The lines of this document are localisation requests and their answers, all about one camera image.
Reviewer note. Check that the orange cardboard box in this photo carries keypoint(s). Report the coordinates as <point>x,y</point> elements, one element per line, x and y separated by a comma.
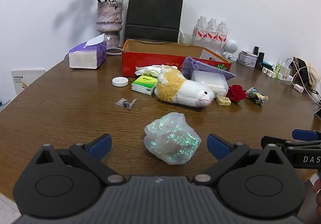
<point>150,59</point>

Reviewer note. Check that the crumpled colourful wrapper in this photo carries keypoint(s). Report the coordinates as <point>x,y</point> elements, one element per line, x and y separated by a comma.
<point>255,94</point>

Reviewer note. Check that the dark flat device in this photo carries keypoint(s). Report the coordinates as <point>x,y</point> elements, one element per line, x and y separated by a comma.
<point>318,113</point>

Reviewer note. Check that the tall black device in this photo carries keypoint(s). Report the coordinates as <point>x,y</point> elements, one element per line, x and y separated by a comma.
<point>260,61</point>

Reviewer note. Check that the white robot figurine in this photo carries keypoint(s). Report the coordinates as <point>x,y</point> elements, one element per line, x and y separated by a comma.
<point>230,47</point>

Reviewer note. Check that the small beige box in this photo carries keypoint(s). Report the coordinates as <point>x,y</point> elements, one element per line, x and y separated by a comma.
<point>223,101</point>

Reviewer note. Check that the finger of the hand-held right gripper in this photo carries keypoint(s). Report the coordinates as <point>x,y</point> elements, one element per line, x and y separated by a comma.
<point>273,141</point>
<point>304,135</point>

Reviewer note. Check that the red rose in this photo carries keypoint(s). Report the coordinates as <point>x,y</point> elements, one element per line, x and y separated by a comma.
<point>235,92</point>

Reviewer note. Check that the purple tissue pack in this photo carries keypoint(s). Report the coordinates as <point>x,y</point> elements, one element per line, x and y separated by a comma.
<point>82,59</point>

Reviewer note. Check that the small white box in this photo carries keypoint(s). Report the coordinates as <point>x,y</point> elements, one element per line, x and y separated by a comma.
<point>247,58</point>

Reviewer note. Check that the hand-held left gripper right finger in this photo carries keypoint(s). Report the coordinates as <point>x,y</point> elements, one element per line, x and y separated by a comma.
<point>217,146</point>

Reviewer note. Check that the white tissue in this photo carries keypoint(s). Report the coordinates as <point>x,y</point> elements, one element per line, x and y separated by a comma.
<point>150,70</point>

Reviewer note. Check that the black paper bag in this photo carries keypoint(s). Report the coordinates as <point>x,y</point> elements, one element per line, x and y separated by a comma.
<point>153,10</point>

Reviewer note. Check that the white round lid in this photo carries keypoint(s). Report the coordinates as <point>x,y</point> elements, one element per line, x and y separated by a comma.
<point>120,81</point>

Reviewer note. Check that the small black device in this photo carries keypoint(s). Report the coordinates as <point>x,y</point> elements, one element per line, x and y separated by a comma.
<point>256,50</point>

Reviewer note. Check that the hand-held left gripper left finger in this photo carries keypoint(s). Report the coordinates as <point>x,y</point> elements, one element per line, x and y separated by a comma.
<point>101,145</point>

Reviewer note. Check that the yellow white plush toy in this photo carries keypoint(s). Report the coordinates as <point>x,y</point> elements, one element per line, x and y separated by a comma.
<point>185,91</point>

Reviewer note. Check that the clear water bottle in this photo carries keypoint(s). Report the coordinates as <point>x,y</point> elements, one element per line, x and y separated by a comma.
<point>200,32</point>
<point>212,34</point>
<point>222,38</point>

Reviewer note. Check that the purple ceramic vase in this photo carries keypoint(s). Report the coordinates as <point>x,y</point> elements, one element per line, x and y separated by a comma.
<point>109,20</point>

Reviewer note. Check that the purple cloth pouch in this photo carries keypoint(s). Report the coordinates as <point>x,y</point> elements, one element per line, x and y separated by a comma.
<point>198,66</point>

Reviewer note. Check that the green tissue packet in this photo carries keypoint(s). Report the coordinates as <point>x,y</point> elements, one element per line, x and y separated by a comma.
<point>144,83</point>

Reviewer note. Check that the person's right hand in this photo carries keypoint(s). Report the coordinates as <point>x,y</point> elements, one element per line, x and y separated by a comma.
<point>318,188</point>

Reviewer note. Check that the small green bottle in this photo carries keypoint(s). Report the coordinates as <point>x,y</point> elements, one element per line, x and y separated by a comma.
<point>278,68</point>

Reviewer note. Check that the iridescent plastic bag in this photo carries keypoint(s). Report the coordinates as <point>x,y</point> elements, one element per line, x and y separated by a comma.
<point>171,138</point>

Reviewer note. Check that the white charger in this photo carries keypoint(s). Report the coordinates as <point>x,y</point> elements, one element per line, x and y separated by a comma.
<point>286,71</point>

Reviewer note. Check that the clear plastic container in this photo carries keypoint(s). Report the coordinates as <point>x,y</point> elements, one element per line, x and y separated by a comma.
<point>186,38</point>

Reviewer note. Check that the translucent white plastic box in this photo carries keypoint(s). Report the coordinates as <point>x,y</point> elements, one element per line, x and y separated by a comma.
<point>213,81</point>

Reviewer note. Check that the brown bag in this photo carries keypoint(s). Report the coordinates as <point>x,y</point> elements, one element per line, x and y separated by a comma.
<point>304,71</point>

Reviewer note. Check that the small clear plastic packet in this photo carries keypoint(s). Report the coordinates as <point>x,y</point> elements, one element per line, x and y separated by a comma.
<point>125,103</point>

